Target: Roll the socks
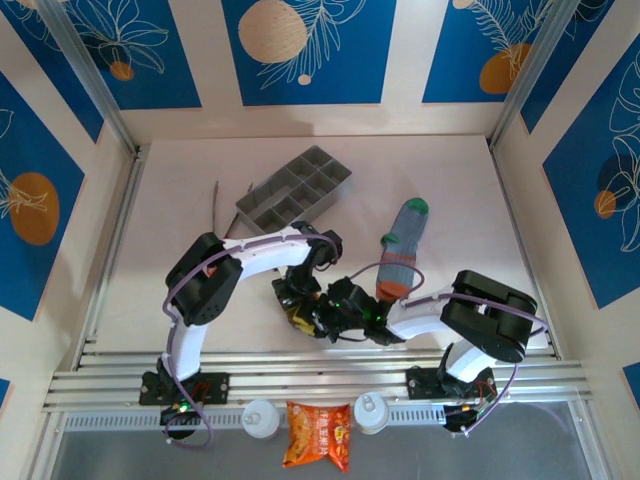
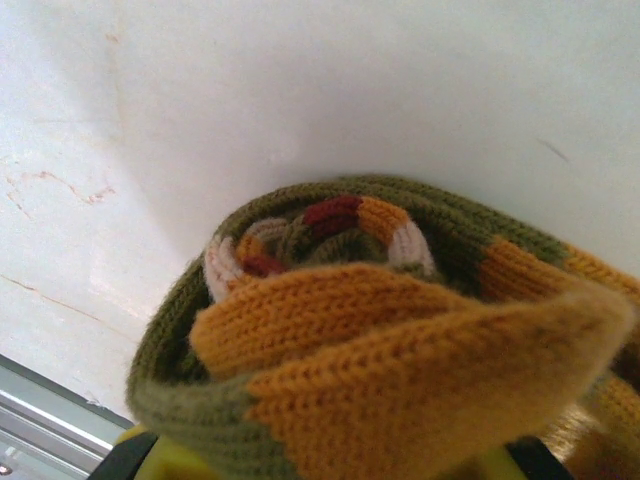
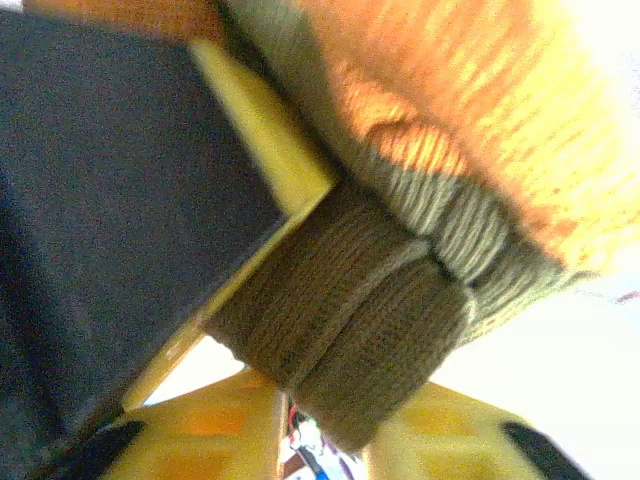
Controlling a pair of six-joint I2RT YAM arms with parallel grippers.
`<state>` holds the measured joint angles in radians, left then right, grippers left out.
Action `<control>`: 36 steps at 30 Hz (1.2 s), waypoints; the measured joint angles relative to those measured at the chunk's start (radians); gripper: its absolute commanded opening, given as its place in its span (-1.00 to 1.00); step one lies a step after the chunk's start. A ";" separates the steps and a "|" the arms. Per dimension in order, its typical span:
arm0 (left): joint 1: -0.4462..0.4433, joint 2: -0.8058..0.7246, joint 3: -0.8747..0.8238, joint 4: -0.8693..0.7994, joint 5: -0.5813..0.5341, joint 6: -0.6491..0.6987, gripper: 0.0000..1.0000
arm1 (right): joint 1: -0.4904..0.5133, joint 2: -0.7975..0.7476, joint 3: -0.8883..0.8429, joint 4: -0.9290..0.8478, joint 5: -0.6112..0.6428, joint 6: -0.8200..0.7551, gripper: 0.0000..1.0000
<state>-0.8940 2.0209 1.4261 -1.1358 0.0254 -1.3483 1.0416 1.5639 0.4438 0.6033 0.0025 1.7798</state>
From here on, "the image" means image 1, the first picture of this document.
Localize red handled metal tweezers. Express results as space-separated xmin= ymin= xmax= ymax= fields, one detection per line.
xmin=210 ymin=179 xmax=255 ymax=239

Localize grey-blue sock with green toe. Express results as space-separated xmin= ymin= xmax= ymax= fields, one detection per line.
xmin=374 ymin=198 xmax=430 ymax=301

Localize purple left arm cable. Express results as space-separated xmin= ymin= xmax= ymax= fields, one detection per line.
xmin=162 ymin=227 xmax=344 ymax=454

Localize aluminium side rail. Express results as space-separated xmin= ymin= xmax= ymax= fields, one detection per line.
xmin=489 ymin=142 xmax=559 ymax=359
xmin=74 ymin=144 xmax=149 ymax=371

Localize left white round cap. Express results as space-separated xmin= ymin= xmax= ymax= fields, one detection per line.
xmin=241 ymin=398 xmax=280 ymax=440

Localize olive sock with orange toe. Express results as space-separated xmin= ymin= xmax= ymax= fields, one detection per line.
xmin=282 ymin=302 xmax=314 ymax=334

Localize white can with pull tab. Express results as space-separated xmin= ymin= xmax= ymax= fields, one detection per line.
xmin=353 ymin=392 xmax=391 ymax=435

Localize orange snack bag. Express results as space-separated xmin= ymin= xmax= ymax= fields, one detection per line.
xmin=282 ymin=399 xmax=352 ymax=474

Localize grey compartment organizer tray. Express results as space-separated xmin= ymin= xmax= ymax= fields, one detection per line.
xmin=234 ymin=144 xmax=354 ymax=236

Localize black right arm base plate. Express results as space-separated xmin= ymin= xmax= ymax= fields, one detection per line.
xmin=405 ymin=364 xmax=496 ymax=401

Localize aluminium frame rail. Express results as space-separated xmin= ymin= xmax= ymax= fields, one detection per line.
xmin=42 ymin=349 xmax=589 ymax=414

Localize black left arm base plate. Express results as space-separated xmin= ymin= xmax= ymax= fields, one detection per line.
xmin=138 ymin=369 xmax=231 ymax=407

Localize aluminium corner post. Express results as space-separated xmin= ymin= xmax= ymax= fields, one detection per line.
xmin=488 ymin=0 xmax=619 ymax=151
xmin=34 ymin=0 xmax=144 ymax=156

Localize grey slotted cable duct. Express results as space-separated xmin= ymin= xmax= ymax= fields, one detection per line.
xmin=59 ymin=404 xmax=446 ymax=431

